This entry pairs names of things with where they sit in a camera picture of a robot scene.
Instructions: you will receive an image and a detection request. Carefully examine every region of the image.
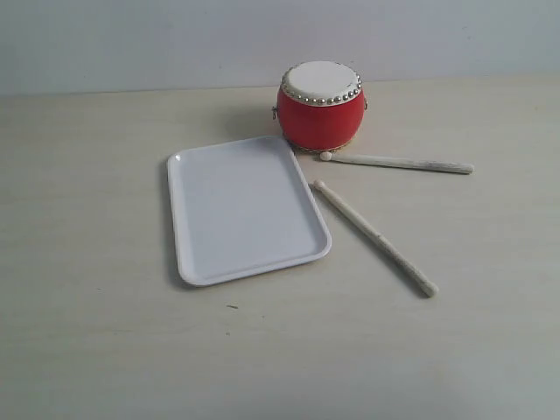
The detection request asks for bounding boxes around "small red drum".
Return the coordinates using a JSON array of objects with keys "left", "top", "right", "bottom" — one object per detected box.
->
[{"left": 272, "top": 60, "right": 368, "bottom": 152}]

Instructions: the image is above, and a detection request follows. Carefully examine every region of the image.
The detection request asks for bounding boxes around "white rectangular plastic tray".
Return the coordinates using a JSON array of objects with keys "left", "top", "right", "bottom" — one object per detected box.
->
[{"left": 166, "top": 136, "right": 332, "bottom": 287}]

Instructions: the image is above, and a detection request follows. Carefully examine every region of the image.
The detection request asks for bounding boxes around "white wooden drumstick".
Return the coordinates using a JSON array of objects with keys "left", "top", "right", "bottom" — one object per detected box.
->
[
  {"left": 319, "top": 151, "right": 474, "bottom": 175},
  {"left": 312, "top": 179, "right": 439, "bottom": 298}
]

